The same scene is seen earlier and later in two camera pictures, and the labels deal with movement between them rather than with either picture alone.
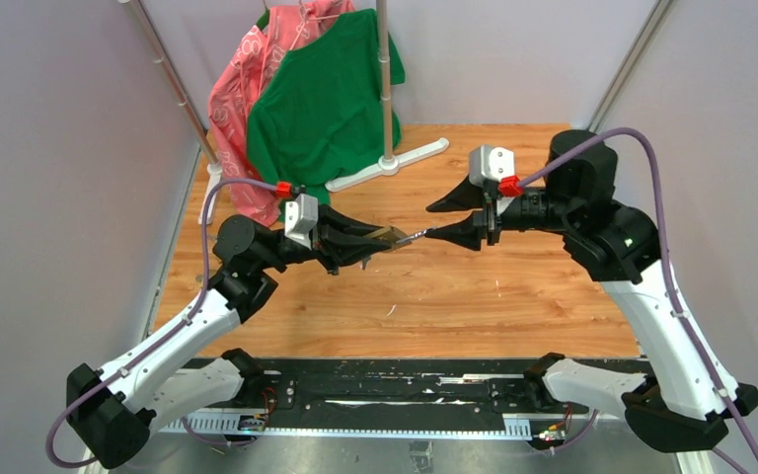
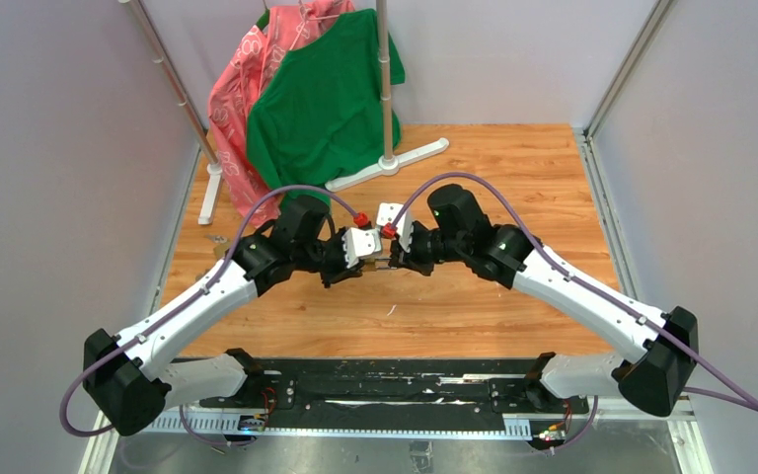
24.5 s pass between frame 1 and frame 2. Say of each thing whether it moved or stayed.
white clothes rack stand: stayed
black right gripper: moved
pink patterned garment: stayed
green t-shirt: stayed
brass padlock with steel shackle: moved
